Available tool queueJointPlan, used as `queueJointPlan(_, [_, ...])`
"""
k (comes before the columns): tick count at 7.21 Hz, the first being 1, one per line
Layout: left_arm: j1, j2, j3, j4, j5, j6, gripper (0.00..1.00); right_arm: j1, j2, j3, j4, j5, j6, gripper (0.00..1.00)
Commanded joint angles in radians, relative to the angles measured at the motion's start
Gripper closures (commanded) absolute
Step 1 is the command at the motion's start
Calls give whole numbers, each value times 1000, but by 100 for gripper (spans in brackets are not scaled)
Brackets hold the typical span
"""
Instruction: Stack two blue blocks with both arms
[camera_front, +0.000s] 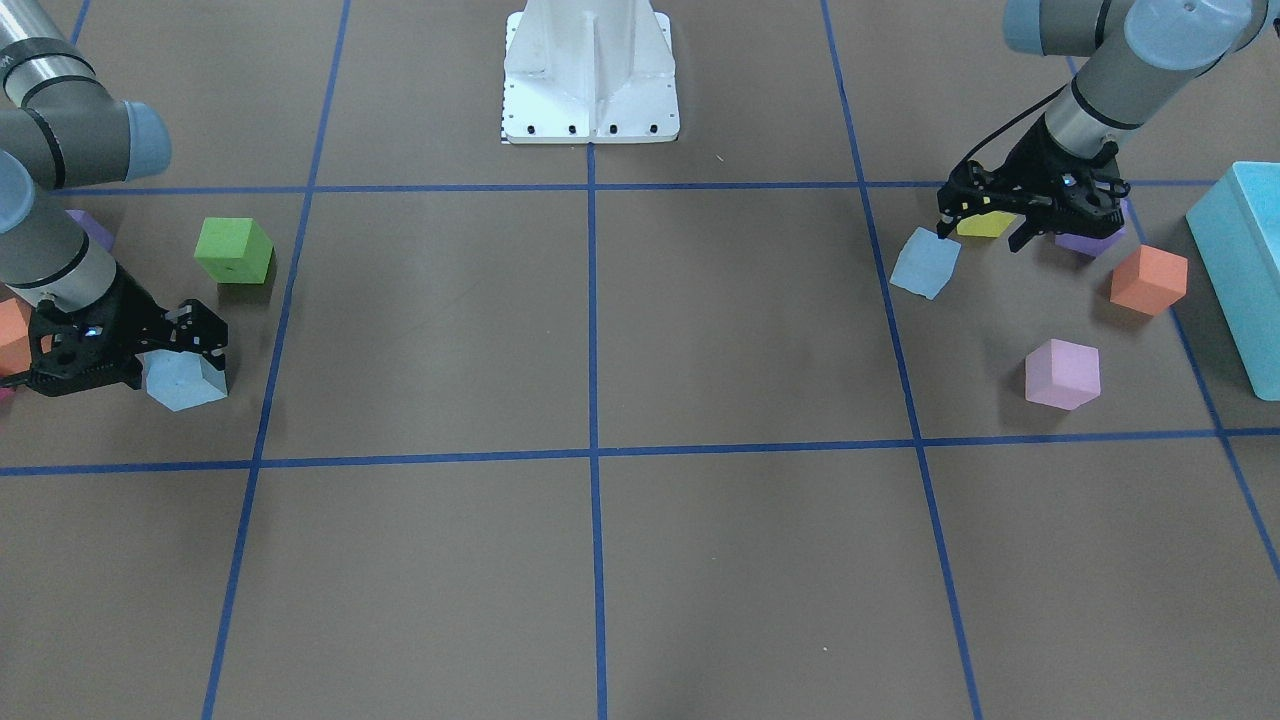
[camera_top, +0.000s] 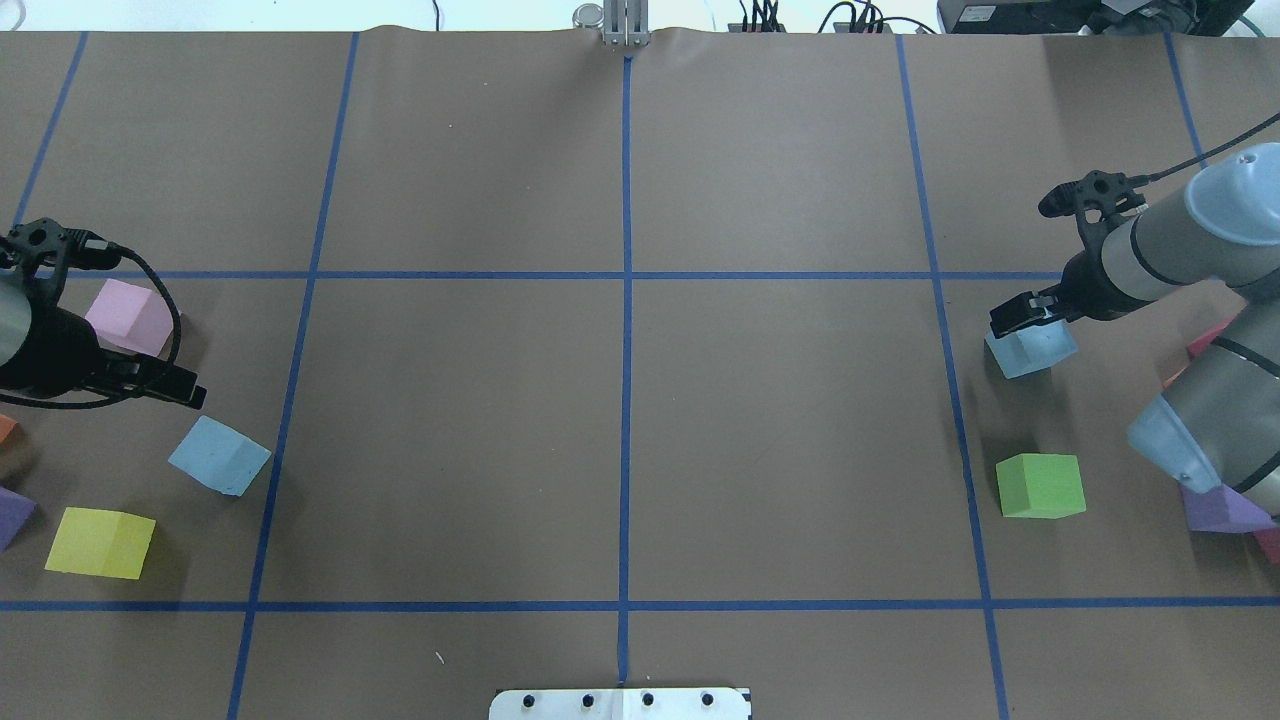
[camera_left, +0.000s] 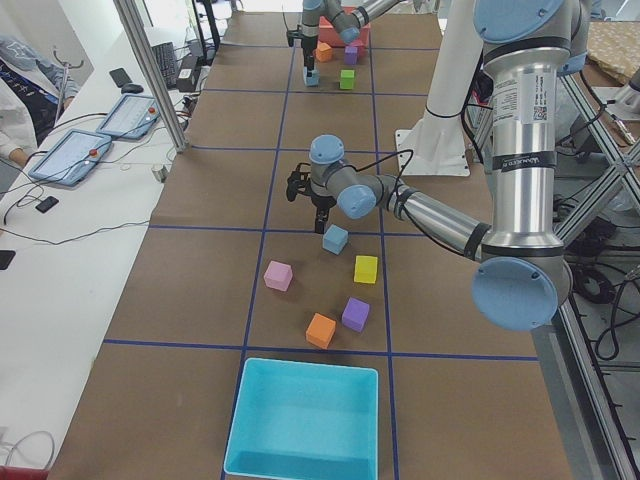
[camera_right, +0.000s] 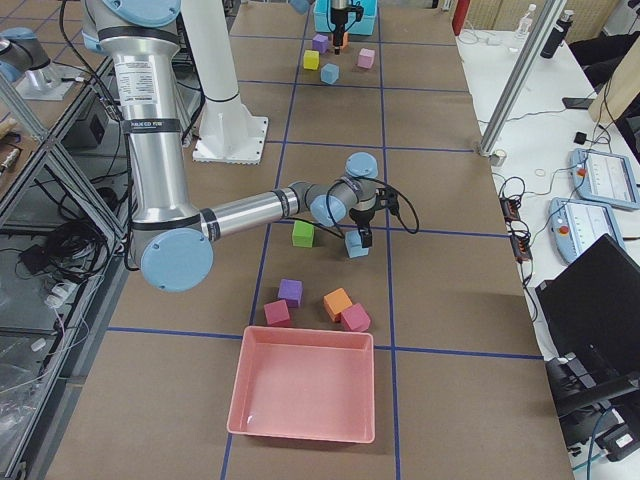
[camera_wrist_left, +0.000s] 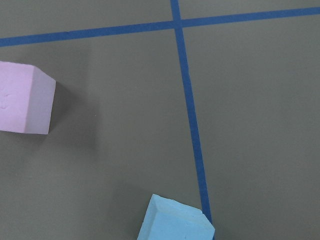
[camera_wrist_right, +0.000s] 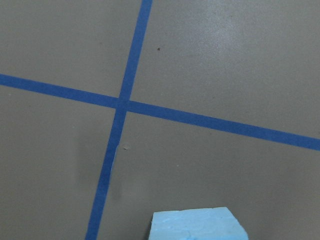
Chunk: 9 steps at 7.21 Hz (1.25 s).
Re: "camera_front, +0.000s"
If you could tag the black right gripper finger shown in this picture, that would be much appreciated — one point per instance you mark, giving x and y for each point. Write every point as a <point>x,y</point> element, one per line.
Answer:
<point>185,365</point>
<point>195,327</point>

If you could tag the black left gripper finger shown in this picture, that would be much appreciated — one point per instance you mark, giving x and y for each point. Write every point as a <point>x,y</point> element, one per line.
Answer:
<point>975,194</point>
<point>1039,219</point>

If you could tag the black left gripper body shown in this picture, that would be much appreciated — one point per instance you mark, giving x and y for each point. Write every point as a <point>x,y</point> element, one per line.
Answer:
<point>1022,165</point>

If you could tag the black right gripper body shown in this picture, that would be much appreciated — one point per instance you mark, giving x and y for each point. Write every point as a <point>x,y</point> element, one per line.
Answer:
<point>137,310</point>

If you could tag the light blue block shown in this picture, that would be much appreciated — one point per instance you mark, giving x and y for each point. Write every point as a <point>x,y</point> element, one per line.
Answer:
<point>926,264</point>
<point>185,380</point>

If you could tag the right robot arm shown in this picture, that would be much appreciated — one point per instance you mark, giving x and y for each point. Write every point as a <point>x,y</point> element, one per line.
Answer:
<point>63,130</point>

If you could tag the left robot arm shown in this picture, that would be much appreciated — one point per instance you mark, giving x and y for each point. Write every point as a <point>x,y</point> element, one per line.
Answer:
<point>1136,55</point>

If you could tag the yellow block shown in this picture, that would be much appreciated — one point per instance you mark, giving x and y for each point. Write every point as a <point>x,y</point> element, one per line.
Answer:
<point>989,225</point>

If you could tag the orange block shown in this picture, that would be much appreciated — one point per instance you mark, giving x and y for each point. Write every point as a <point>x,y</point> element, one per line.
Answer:
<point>16,355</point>
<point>1149,281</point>

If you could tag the green block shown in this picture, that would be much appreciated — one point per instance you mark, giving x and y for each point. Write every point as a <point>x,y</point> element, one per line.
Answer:
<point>234,250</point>

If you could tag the light pink block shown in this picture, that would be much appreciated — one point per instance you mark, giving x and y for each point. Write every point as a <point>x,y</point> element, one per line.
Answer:
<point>1062,374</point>

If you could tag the cyan plastic bin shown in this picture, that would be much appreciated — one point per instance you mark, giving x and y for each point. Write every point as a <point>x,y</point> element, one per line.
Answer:
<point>1235,225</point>

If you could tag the white pedestal column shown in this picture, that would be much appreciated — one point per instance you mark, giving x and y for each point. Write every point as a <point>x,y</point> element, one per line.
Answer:
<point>589,72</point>

